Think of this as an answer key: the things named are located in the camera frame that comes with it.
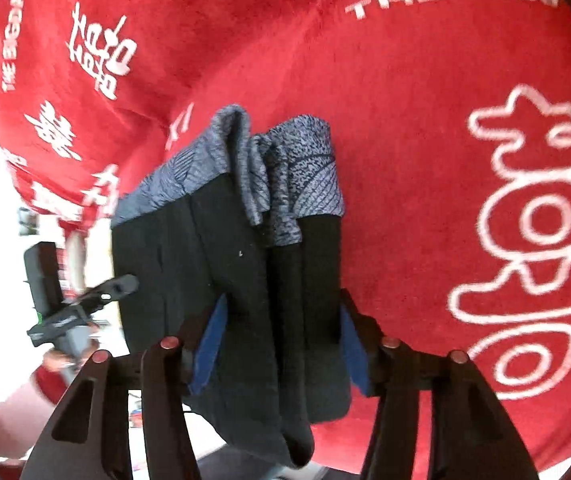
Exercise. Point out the black and grey sock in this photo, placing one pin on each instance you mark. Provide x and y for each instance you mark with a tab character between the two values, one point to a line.
225	260

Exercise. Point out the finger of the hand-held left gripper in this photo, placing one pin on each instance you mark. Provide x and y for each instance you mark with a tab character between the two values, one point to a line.
115	287

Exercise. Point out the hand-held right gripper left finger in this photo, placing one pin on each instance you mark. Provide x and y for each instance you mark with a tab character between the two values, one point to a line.
208	355

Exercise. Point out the person's left forearm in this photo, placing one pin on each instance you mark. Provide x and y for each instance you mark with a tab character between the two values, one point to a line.
0	425

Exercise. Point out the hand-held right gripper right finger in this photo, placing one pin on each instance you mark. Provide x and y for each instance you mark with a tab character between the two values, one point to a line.
355	355

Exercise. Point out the red printed blanket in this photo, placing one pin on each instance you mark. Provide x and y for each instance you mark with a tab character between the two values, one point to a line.
405	160

